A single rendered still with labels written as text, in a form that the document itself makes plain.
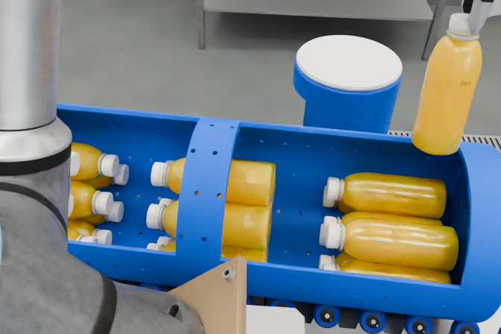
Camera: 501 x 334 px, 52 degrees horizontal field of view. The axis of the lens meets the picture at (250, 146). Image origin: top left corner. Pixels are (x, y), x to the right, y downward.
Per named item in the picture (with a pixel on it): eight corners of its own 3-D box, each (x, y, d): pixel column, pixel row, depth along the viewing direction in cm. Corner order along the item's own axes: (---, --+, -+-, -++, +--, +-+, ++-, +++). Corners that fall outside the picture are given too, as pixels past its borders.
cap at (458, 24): (442, 26, 69) (445, 13, 68) (468, 25, 70) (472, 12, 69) (458, 36, 66) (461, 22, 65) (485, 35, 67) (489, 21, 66)
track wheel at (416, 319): (420, 308, 84) (417, 304, 86) (399, 326, 84) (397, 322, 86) (440, 329, 84) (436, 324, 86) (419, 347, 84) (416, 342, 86)
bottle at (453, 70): (402, 134, 79) (426, 21, 70) (443, 131, 80) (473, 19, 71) (423, 159, 73) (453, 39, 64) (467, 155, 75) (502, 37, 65)
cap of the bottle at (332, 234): (338, 225, 84) (326, 224, 84) (340, 222, 80) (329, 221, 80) (335, 250, 83) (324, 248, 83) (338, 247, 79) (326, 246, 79)
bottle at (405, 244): (445, 229, 84) (335, 218, 86) (460, 224, 78) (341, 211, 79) (445, 273, 82) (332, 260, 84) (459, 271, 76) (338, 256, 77)
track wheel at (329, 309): (327, 297, 85) (326, 293, 87) (307, 315, 86) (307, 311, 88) (347, 317, 85) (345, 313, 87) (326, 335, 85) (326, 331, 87)
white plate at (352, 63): (380, 32, 150) (379, 36, 151) (286, 36, 146) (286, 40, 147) (419, 84, 129) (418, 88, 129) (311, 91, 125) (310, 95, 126)
